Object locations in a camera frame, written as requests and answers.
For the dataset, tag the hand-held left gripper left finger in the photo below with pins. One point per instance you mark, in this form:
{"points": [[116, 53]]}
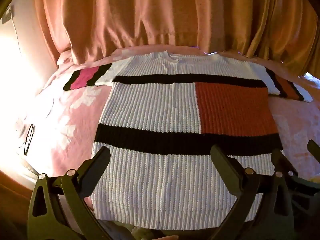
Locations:
{"points": [[98, 165]]}

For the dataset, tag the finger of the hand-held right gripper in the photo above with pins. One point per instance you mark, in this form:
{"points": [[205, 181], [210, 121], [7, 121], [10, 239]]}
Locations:
{"points": [[281, 162], [315, 148]]}

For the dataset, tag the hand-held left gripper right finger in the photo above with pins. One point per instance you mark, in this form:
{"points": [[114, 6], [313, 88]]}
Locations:
{"points": [[222, 165]]}

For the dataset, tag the white colour-block knit sweater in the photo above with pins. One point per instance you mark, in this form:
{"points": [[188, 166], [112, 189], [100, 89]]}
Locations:
{"points": [[150, 105]]}

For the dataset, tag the pink blanket with white bows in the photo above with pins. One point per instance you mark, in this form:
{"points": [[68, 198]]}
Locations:
{"points": [[75, 120]]}

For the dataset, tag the black-framed eyeglasses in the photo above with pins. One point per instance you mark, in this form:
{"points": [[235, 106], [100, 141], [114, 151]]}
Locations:
{"points": [[29, 140]]}

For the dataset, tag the yellowish cloth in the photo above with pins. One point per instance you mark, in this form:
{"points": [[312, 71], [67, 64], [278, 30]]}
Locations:
{"points": [[142, 233]]}

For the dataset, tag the orange satin curtain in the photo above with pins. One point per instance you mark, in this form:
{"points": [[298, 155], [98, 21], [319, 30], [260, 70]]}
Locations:
{"points": [[150, 12]]}

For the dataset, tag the wall socket plate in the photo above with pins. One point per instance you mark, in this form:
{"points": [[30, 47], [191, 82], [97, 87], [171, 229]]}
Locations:
{"points": [[7, 15]]}

